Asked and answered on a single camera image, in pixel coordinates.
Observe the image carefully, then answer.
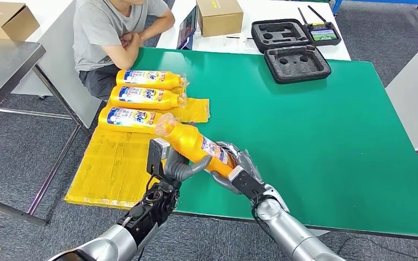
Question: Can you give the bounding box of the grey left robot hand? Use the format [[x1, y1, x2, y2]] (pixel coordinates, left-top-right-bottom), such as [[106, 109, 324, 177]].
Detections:
[[164, 147, 213, 183]]

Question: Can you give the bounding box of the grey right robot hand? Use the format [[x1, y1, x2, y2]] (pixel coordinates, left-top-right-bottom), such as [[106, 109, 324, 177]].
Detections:
[[211, 141, 266, 196]]

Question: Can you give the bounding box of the orange detergent bottle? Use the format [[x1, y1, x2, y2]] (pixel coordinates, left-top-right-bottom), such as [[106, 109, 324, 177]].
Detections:
[[97, 106, 170, 135], [109, 85, 189, 111], [115, 69, 189, 91], [154, 113, 237, 179]]

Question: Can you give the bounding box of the yellow plastic sheet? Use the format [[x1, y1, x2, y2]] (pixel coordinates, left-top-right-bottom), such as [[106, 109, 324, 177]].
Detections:
[[63, 86, 211, 211]]

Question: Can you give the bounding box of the open black foam case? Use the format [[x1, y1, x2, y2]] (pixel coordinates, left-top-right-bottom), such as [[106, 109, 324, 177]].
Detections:
[[251, 18, 333, 85]]

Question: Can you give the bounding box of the small clear plastic item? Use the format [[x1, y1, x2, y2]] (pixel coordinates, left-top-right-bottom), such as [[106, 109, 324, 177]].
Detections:
[[223, 35, 254, 47]]

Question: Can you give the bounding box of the dark tablet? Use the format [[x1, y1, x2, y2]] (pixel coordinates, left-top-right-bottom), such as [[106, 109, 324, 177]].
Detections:
[[176, 5, 199, 51]]

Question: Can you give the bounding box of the cardboard box with yellow label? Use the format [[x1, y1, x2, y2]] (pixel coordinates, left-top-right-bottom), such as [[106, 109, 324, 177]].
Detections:
[[196, 0, 244, 38]]

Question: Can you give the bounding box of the black remote controller with screen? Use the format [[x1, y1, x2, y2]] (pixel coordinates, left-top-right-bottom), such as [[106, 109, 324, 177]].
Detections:
[[298, 5, 342, 47]]

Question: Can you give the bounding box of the long white table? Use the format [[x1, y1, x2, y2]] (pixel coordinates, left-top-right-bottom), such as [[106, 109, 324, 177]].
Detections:
[[156, 0, 352, 62]]

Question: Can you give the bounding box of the seated person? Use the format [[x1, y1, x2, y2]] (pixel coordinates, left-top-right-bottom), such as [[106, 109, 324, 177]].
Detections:
[[73, 0, 176, 102]]

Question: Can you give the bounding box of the steel table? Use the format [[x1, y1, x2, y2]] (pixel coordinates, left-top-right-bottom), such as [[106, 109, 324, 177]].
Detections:
[[0, 37, 91, 228]]

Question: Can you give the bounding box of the blue metal rack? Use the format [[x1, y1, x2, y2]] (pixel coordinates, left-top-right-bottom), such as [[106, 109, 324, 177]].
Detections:
[[330, 0, 418, 17]]

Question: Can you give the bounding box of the plain cardboard box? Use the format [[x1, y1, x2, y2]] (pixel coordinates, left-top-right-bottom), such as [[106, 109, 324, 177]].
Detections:
[[0, 1, 40, 42]]

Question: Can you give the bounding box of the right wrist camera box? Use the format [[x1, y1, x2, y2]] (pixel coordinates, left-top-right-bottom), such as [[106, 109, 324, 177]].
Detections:
[[228, 165, 267, 201]]

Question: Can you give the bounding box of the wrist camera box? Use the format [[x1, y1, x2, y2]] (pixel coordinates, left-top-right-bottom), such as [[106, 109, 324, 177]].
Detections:
[[228, 165, 267, 201], [146, 138, 172, 182]]

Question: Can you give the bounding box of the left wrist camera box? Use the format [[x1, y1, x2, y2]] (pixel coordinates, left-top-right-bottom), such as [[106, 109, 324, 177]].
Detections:
[[146, 138, 172, 182]]

